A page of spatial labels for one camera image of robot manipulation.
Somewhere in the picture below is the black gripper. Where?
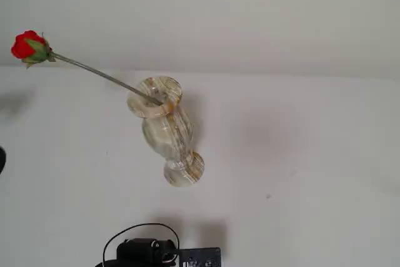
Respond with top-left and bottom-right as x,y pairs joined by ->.
116,238 -> 177,267

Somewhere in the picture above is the red artificial rose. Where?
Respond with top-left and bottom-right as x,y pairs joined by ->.
11,30 -> 163,106

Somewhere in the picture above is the marbled onyx stone vase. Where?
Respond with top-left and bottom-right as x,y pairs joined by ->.
126,74 -> 206,188

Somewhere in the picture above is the black camera cable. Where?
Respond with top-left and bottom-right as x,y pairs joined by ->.
102,223 -> 181,267

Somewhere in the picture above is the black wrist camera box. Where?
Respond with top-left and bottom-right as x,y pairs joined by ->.
179,246 -> 223,267

